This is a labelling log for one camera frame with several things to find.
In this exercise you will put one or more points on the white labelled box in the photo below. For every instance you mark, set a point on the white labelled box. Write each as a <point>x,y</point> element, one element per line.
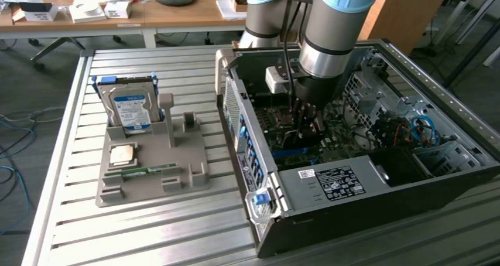
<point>118,11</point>

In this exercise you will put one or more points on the metal disk bay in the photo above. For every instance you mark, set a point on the metal disk bay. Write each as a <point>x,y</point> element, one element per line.
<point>450,157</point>

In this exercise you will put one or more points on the green RAM stick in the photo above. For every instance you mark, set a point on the green RAM stick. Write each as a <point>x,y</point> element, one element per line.
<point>149,170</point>

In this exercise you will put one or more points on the white box with black lid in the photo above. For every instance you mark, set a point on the white box with black lid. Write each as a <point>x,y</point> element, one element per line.
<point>39,15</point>

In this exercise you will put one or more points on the black plastic fan shroud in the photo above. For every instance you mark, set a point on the black plastic fan shroud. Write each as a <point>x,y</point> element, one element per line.
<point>399,166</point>

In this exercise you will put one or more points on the grey power supply unit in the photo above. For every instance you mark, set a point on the grey power supply unit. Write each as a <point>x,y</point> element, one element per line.
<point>341,181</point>

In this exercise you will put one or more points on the wooden desk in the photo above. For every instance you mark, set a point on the wooden desk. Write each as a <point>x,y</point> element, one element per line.
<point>177,17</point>

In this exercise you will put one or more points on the green motherboard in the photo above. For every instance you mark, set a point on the green motherboard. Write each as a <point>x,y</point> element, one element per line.
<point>343,131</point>

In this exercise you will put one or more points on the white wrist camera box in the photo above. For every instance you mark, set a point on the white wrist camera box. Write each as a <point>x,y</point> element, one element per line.
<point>278,80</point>

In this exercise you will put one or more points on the grey parts rack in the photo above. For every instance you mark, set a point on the grey parts rack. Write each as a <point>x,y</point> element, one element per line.
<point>157,157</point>

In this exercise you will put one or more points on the black graphics card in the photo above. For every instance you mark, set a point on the black graphics card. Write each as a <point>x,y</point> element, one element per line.
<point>289,143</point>

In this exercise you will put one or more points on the blue case latch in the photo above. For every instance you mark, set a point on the blue case latch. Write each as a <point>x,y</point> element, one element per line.
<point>261,198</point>

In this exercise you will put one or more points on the CPU chip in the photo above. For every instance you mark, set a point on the CPU chip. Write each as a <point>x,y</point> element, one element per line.
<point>122,156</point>

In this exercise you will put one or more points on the white paper booklet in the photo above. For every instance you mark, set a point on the white paper booklet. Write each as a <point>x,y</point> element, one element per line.
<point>231,11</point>

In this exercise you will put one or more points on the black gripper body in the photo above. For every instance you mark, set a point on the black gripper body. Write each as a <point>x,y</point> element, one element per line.
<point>318,93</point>

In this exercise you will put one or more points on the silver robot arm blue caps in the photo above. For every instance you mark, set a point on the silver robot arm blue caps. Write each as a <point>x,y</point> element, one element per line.
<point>333,23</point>

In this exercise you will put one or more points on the CPU socket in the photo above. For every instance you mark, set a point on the CPU socket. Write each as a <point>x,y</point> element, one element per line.
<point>282,116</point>

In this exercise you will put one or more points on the flat white box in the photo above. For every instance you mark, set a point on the flat white box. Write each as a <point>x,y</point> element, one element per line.
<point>90,18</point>

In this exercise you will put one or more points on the white tape roll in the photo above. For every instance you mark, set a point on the white tape roll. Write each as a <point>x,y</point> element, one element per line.
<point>87,7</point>

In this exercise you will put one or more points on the blue expansion slot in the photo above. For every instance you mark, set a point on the blue expansion slot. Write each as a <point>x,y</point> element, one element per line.
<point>291,154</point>

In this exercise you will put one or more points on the black open PC case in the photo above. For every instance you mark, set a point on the black open PC case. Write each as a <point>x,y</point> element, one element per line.
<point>351,219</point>

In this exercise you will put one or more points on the hard disk in blue carrier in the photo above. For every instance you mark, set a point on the hard disk in blue carrier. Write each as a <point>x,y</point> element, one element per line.
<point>131,107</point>

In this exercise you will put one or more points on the wooden cabinet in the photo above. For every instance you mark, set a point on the wooden cabinet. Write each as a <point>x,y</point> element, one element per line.
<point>410,14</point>

